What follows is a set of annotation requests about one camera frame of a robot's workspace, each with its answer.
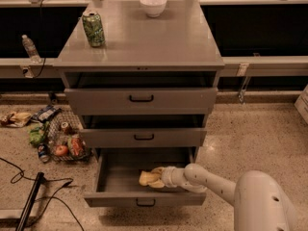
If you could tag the grey top drawer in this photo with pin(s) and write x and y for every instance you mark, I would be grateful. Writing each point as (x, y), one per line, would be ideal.
(141, 101)

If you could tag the blue soda can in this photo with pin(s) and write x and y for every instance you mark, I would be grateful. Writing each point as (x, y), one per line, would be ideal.
(43, 153)

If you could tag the small red can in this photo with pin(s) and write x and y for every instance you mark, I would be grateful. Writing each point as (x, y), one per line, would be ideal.
(66, 128)

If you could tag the orange snack bag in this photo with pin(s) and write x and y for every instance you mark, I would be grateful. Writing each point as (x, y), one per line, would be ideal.
(75, 147)

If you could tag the red apple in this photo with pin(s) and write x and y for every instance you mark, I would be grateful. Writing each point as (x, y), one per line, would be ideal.
(61, 150)

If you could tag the grey drawer cabinet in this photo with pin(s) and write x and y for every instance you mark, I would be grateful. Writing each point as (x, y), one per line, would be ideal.
(173, 50)

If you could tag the yellow sponge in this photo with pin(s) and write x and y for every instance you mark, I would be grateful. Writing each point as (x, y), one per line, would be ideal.
(148, 178)

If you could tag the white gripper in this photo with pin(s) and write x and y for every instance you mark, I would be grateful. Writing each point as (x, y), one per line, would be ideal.
(167, 176)

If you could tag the green chip bag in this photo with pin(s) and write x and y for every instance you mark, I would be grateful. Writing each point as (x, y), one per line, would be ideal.
(38, 133)

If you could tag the white bowl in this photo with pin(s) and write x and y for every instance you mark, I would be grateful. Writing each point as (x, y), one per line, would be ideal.
(153, 8)

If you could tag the grey bottom drawer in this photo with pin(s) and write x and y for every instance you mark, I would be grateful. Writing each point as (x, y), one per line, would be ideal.
(119, 170)

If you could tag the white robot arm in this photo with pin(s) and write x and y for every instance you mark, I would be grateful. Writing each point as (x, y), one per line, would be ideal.
(259, 202)

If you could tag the clear plastic water bottle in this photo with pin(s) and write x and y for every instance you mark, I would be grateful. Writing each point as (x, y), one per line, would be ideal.
(31, 49)

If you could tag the brown snack bag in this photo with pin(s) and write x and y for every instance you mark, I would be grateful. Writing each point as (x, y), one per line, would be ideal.
(15, 119)

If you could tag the blue snack bag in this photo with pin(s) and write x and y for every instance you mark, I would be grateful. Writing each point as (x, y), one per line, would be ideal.
(45, 114)

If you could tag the black metal bar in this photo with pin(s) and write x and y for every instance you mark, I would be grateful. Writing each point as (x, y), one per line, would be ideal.
(30, 202)

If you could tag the grey drawer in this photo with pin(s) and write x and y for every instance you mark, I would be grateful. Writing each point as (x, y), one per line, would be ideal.
(141, 101)
(123, 131)
(119, 170)

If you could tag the wire basket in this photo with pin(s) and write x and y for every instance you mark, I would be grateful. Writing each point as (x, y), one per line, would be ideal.
(57, 137)

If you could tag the green soda can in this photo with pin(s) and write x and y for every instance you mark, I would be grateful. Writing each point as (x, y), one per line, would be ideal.
(93, 28)

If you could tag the grey middle drawer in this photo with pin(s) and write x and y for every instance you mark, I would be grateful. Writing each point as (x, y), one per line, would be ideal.
(123, 131)

